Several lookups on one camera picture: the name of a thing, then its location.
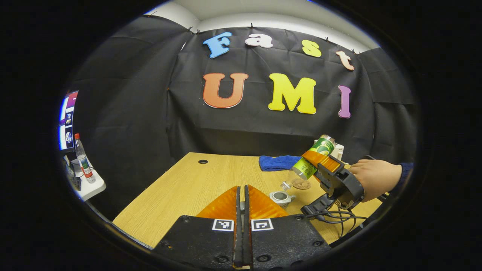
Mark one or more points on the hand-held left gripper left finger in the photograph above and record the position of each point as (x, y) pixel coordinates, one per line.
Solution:
(237, 248)

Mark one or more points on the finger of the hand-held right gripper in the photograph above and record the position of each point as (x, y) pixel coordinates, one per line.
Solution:
(320, 160)

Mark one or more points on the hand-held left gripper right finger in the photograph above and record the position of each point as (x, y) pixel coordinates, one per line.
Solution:
(247, 248)

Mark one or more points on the green label water bottle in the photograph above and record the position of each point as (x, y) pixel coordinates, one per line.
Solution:
(305, 169)

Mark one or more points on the round brown coaster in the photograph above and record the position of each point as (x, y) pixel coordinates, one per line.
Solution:
(302, 184)

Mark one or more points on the white floral teacup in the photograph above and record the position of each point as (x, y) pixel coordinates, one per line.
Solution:
(280, 198)

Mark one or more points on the red cap plastic bottle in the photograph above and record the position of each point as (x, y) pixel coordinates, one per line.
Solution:
(83, 162)

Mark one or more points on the white toaster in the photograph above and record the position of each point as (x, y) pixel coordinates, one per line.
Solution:
(339, 150)

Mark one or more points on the blue towel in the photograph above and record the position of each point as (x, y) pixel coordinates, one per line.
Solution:
(278, 162)

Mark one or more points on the white side table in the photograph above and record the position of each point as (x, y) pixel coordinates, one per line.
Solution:
(94, 186)

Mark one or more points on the black backdrop cloth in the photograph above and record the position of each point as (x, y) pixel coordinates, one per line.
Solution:
(131, 113)

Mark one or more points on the computer monitor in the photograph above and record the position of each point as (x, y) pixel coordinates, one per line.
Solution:
(67, 122)

